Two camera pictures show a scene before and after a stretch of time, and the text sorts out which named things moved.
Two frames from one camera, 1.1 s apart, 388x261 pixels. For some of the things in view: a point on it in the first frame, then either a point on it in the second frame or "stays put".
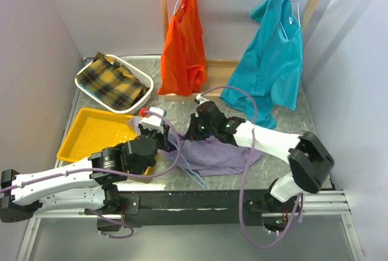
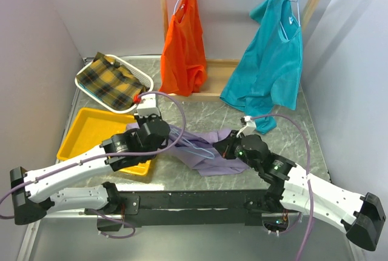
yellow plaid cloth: (111, 82) stays put
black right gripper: (193, 133) → (225, 146)
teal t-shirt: (269, 63) stays put
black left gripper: (163, 137) stays put
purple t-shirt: (207, 156) stays put
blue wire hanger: (204, 186) → (195, 147)
